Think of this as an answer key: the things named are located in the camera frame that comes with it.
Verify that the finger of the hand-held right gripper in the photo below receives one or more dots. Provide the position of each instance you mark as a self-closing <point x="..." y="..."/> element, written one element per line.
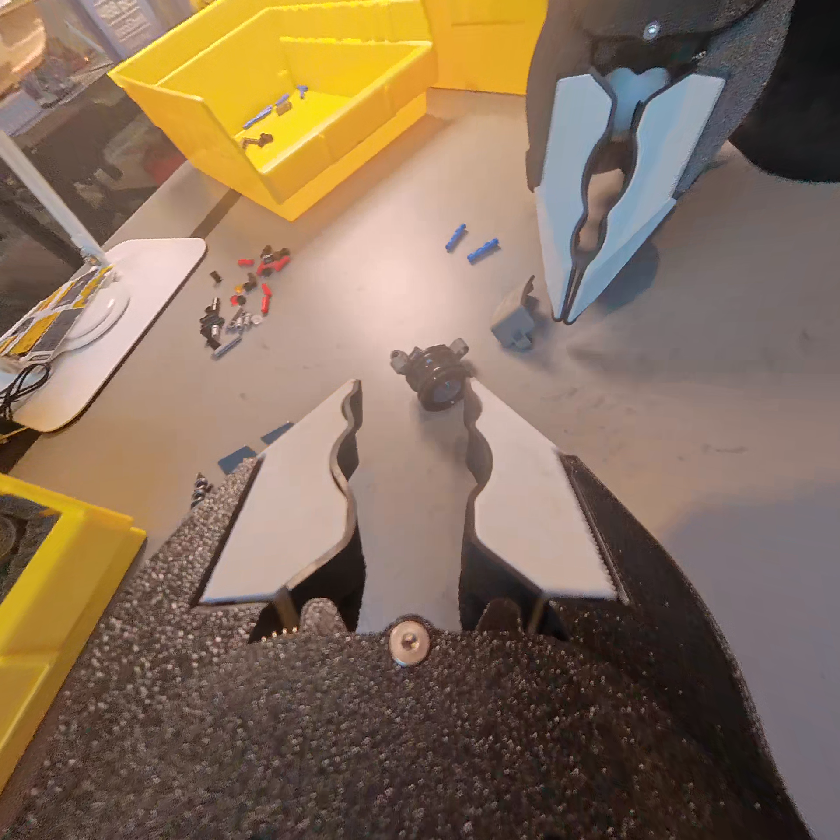
<point x="663" y="164"/>
<point x="564" y="164"/>

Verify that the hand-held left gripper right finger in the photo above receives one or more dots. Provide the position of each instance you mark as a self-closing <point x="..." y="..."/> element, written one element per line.
<point x="544" y="525"/>

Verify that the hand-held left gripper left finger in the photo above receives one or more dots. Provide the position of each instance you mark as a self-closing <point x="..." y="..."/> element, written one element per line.
<point x="282" y="525"/>

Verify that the black toy wheel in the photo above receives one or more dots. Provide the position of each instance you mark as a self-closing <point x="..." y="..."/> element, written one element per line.
<point x="439" y="384"/>

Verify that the grey desk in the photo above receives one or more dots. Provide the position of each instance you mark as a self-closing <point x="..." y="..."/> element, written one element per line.
<point x="689" y="426"/>

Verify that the yellow storage bin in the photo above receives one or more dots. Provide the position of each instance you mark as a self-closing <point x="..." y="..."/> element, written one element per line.
<point x="485" y="46"/>
<point x="65" y="623"/>
<point x="197" y="111"/>

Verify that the grey angled brick piece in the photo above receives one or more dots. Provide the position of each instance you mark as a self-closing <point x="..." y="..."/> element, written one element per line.
<point x="512" y="321"/>

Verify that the pile of small brick pieces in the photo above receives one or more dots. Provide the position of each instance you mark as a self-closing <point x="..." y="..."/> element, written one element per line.
<point x="243" y="308"/>

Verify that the cluster of blue brick pins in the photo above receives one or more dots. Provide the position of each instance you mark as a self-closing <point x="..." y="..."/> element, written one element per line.
<point x="269" y="115"/>

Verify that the yellow printed leaflet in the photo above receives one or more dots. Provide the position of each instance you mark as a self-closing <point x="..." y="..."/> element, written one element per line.
<point x="46" y="321"/>

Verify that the white rounded base plate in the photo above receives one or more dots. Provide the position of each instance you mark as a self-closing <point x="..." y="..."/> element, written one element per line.
<point x="144" y="295"/>

